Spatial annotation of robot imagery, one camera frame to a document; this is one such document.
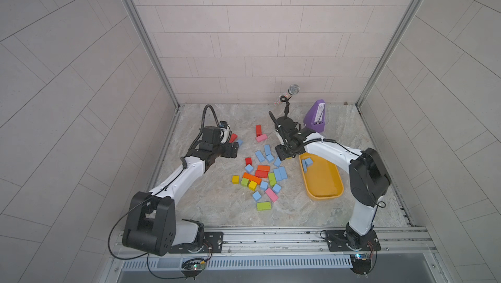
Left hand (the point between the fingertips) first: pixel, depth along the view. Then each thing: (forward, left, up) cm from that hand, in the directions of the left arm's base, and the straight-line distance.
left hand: (232, 141), depth 88 cm
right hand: (-2, -23, -5) cm, 24 cm away
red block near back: (+14, -12, -10) cm, 21 cm away
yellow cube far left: (-15, -2, -8) cm, 17 cm away
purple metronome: (+15, -41, -1) cm, 44 cm away
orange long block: (-13, -9, -9) cm, 18 cm away
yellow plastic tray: (-16, -40, -5) cm, 43 cm away
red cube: (-5, -8, -9) cm, 13 cm away
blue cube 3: (-17, -15, -8) cm, 24 cm away
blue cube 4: (-22, -11, -9) cm, 26 cm away
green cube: (-16, -6, -9) cm, 19 cm away
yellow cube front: (-17, -10, -8) cm, 21 cm away
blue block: (+6, -3, -9) cm, 12 cm away
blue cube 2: (-10, -8, -8) cm, 15 cm away
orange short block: (-8, -15, -11) cm, 20 cm away
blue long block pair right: (-11, -24, -10) cm, 28 cm away
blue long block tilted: (+1, -17, -9) cm, 19 cm away
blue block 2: (-7, -35, -6) cm, 37 cm away
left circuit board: (-45, +10, -9) cm, 47 cm away
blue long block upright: (-2, -13, -9) cm, 16 cm away
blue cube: (-4, -17, -8) cm, 20 cm away
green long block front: (-25, -14, -10) cm, 31 cm away
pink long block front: (-21, -18, -10) cm, 29 cm away
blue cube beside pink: (-19, -20, -8) cm, 29 cm away
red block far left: (+10, +1, -10) cm, 14 cm away
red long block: (-11, -14, -10) cm, 20 cm away
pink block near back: (+9, -13, -10) cm, 19 cm away
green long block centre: (-14, -18, -9) cm, 25 cm away
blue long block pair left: (-12, -21, -9) cm, 26 cm away
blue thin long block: (-8, -33, -7) cm, 35 cm away
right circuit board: (-44, -49, -10) cm, 67 cm away
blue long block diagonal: (-6, -21, -8) cm, 23 cm away
